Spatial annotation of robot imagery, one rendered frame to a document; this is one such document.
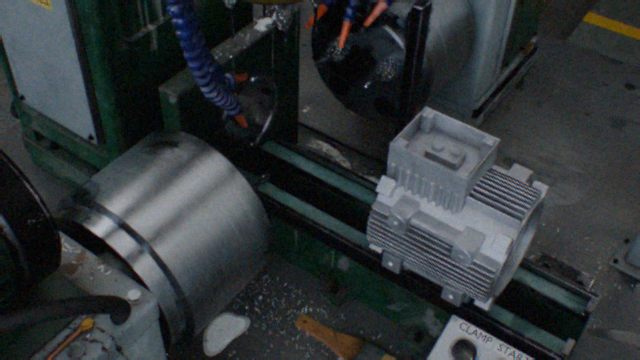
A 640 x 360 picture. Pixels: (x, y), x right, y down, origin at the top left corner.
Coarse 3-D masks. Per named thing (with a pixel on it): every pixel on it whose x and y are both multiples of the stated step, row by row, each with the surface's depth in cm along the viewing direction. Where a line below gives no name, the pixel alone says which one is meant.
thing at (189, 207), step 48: (144, 144) 101; (192, 144) 99; (96, 192) 93; (144, 192) 93; (192, 192) 95; (240, 192) 98; (96, 240) 90; (144, 240) 89; (192, 240) 92; (240, 240) 97; (192, 288) 92; (240, 288) 102; (192, 336) 97
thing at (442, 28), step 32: (416, 0) 128; (448, 0) 132; (320, 32) 136; (352, 32) 131; (384, 32) 127; (448, 32) 131; (320, 64) 130; (352, 64) 135; (384, 64) 128; (448, 64) 132; (352, 96) 140; (384, 96) 135
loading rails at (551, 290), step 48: (288, 144) 136; (288, 192) 138; (336, 192) 130; (288, 240) 128; (336, 240) 120; (336, 288) 125; (384, 288) 120; (432, 288) 113; (528, 288) 115; (576, 288) 114; (432, 336) 120; (528, 336) 108; (576, 336) 115
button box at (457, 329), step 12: (456, 324) 91; (468, 324) 90; (444, 336) 90; (456, 336) 90; (468, 336) 90; (480, 336) 89; (492, 336) 89; (444, 348) 90; (480, 348) 89; (492, 348) 89; (504, 348) 88
